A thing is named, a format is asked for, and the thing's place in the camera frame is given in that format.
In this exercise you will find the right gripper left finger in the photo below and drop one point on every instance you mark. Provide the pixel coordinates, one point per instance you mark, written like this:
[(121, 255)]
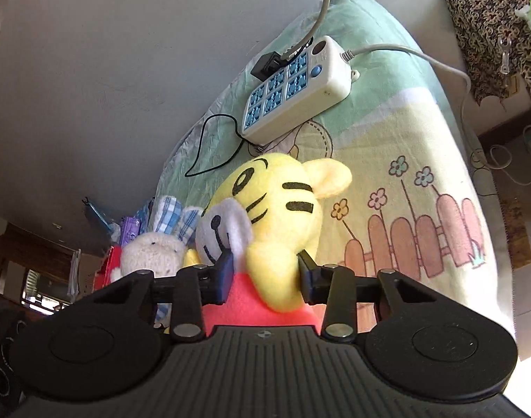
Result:
[(189, 291)]

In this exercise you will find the purple tissue pack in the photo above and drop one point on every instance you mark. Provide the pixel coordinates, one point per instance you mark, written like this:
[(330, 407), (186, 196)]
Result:
[(129, 230)]

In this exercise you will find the cartoon print bed sheet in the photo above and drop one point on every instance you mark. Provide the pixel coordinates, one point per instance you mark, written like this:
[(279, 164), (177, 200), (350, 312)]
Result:
[(411, 205)]

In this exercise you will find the blue hanging pouch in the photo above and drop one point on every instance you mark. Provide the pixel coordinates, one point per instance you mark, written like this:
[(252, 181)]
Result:
[(96, 216)]

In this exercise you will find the black power adapter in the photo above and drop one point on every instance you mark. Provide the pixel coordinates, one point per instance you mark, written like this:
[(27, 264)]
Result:
[(267, 65)]

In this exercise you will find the patterned brown cloth furniture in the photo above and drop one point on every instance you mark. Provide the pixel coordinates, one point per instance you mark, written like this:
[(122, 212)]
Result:
[(479, 25)]

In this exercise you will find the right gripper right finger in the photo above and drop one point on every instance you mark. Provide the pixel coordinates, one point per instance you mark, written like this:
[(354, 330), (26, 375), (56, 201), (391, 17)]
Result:
[(341, 291)]

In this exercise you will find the red cardboard box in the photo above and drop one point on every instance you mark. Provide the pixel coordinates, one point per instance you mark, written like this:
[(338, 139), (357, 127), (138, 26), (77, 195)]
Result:
[(111, 262)]

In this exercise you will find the yellow tiger plush toy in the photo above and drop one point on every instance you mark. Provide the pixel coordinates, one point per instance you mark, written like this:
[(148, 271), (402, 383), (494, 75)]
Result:
[(265, 213)]

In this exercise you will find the white bunny plush plaid ears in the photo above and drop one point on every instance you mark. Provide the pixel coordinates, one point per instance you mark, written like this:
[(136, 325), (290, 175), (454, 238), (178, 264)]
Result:
[(162, 248)]

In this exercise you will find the white blue power strip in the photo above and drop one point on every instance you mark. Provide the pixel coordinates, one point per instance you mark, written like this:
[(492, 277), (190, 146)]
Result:
[(317, 79)]

